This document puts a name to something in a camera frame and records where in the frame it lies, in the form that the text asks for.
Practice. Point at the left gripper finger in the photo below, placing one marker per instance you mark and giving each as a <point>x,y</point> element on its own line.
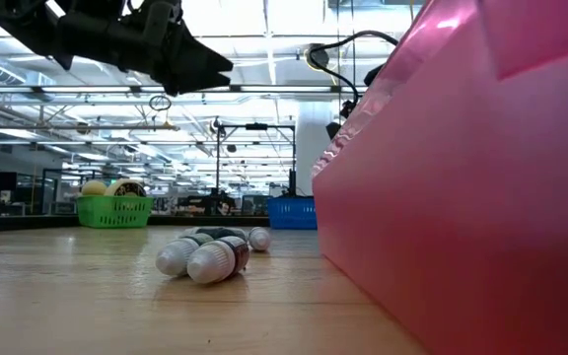
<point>200,59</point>
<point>195,83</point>

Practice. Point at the chocolate iced toy donut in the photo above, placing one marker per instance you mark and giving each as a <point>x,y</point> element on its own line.
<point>126,189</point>

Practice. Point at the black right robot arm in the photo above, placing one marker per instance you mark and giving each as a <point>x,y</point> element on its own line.
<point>374,75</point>

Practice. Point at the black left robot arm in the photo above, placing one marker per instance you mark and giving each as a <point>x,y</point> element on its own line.
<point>22,24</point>

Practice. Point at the green plastic basket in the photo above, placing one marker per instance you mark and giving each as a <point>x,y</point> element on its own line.
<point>114,212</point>

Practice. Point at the blue plastic basket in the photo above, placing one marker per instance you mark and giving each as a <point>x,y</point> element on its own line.
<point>291,213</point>

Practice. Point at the red plastic tray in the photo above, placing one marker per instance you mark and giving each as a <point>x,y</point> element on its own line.
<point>461,197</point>

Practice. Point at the distant black workstation frame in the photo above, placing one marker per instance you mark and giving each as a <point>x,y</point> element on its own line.
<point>257,126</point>

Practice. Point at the black aluminium table frame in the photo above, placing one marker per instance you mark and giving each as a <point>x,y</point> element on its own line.
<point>42,223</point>

